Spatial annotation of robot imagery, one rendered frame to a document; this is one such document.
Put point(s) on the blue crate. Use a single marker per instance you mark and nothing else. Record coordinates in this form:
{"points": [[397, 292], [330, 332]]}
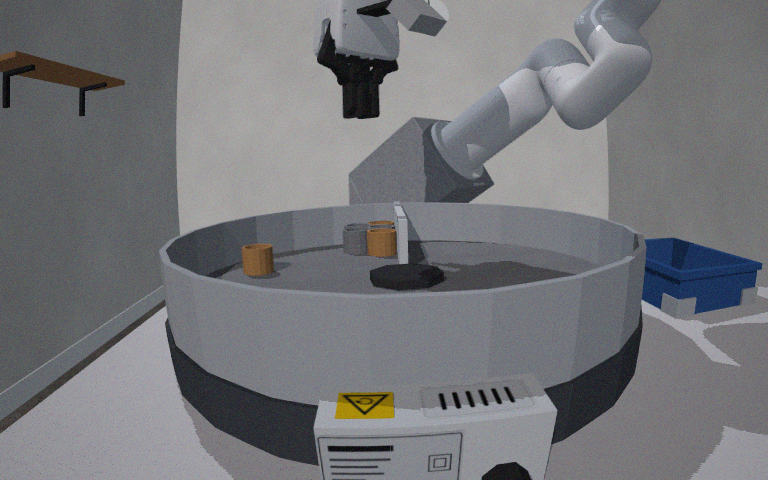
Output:
{"points": [[699, 282]]}

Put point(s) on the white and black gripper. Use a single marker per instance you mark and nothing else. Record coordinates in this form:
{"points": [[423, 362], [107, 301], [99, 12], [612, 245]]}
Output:
{"points": [[358, 36]]}

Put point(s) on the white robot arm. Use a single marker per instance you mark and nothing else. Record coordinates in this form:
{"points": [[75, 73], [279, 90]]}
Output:
{"points": [[550, 75]]}

